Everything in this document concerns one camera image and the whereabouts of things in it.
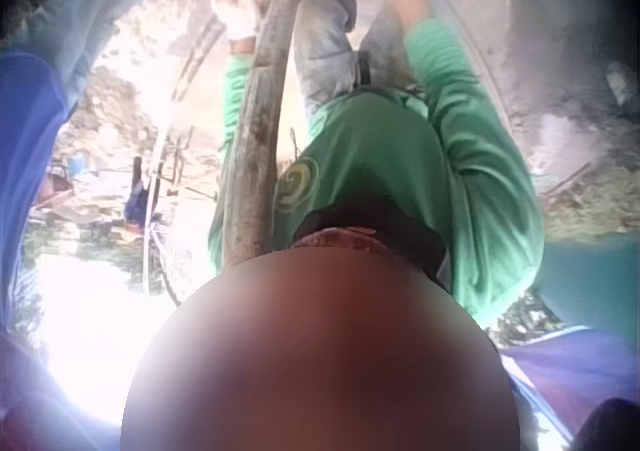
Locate person's left hand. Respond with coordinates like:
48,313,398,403
210,0,262,42

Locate rough wooden pole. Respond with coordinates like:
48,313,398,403
219,0,307,268

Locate dry brown branch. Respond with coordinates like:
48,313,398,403
170,18,227,100

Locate person's legs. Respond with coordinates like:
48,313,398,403
292,0,407,122

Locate blue cloth sheet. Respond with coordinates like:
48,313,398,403
0,0,151,292

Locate thin wooden stick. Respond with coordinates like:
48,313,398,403
542,162,594,198

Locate grey stone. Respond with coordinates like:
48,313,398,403
605,60,640,108

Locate blue purple tarp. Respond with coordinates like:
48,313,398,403
497,323,640,447

